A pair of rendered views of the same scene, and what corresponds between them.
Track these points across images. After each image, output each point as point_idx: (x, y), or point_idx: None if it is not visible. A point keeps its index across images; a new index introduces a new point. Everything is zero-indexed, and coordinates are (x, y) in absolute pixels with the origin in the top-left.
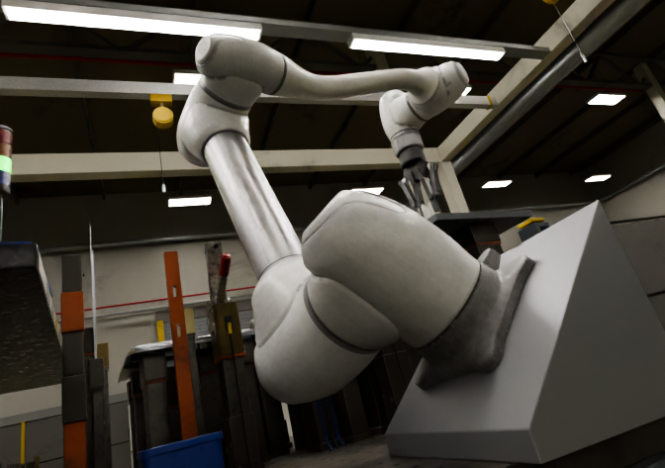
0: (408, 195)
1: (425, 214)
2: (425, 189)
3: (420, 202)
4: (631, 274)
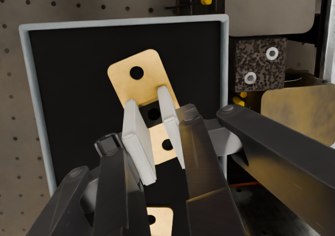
0: (274, 135)
1: (162, 102)
2: (123, 183)
3: (180, 128)
4: None
